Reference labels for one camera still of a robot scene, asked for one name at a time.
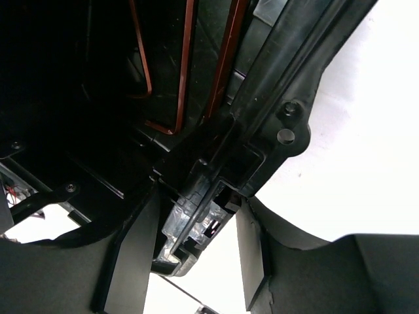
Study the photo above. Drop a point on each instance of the brown hex key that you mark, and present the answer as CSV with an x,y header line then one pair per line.
x,y
226,57
168,34
144,64

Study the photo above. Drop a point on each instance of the black plastic toolbox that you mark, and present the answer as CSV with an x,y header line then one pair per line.
x,y
205,99

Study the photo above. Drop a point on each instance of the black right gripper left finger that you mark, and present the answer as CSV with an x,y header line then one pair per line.
x,y
101,267

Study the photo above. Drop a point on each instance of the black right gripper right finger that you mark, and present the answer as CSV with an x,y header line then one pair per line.
x,y
287,270

